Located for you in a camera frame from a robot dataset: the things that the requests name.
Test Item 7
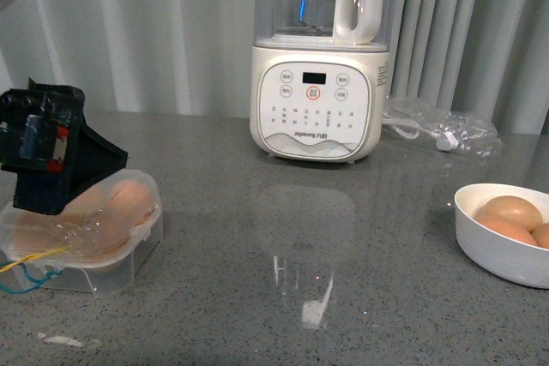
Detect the white blender machine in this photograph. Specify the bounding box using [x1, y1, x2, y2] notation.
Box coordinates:
[250, 0, 392, 163]

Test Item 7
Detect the white bowl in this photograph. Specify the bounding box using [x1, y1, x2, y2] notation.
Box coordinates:
[454, 183, 548, 289]

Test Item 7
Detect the brown egg left in bowl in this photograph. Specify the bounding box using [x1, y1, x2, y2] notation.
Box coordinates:
[476, 216, 537, 246]

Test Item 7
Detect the clear plastic bag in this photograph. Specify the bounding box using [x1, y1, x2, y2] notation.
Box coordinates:
[382, 97, 503, 158]

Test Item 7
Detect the brown egg back right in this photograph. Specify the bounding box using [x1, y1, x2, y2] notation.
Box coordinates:
[106, 179, 156, 230]

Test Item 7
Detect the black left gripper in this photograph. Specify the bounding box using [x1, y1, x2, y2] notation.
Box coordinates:
[1, 80, 128, 215]

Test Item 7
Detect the brown egg back left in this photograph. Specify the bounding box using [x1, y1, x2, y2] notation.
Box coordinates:
[63, 185, 107, 215]

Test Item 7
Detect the brown egg right in bowl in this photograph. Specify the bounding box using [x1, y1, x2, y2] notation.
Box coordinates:
[532, 222, 549, 249]

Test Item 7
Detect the brown egg front left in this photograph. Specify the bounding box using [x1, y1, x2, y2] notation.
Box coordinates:
[11, 214, 68, 256]

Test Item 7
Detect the white power cable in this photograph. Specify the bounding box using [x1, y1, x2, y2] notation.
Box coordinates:
[381, 110, 460, 153]

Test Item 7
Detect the yellow rubber band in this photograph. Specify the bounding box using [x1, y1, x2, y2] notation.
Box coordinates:
[0, 245, 69, 273]

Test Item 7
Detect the brown egg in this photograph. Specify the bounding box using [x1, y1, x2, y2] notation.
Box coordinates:
[532, 222, 549, 249]
[73, 209, 130, 256]
[63, 185, 107, 215]
[476, 216, 537, 246]
[11, 214, 68, 256]
[106, 179, 156, 230]

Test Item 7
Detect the blue rubber band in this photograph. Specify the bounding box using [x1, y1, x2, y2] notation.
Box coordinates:
[1, 261, 63, 296]

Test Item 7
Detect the pale egg back in bowl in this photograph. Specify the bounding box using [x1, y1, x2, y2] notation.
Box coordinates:
[476, 195, 544, 232]

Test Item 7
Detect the brown egg top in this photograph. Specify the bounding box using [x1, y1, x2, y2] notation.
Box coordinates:
[73, 209, 130, 256]

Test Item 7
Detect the clear plastic egg box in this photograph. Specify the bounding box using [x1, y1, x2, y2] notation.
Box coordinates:
[1, 169, 163, 297]

